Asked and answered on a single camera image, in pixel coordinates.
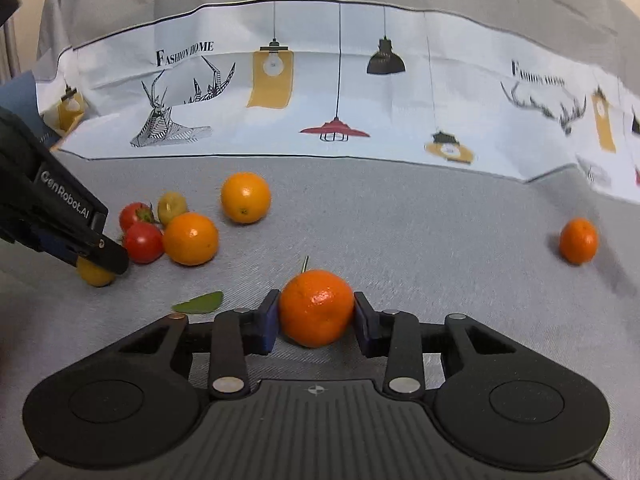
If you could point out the yellow small fruit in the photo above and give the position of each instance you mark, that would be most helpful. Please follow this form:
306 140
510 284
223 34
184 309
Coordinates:
95 276

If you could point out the yellow-green small fruit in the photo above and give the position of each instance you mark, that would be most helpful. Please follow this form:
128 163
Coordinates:
172 207

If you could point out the large smooth orange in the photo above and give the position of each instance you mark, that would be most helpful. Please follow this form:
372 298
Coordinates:
245 197
190 238

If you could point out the green leaf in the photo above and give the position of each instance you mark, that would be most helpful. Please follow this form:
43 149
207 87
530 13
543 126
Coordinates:
198 303

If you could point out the mandarin with stem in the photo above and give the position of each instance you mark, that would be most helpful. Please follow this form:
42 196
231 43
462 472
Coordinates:
315 310

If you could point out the grey curtain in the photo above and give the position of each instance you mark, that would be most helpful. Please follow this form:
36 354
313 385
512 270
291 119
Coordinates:
9 55

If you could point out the grey printed cloth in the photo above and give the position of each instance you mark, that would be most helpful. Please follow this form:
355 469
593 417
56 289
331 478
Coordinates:
400 205

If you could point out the red tomato with calyx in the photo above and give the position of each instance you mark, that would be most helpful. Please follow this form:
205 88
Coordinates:
132 215

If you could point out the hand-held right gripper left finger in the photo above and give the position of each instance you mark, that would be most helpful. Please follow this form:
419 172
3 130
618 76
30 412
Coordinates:
269 325

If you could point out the small mandarin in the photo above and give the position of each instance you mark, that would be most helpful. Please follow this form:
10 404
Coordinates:
578 241

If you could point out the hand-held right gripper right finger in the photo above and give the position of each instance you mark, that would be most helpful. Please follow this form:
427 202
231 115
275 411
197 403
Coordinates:
363 327

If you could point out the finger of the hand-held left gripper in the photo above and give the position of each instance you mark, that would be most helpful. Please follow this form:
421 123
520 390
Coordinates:
107 256

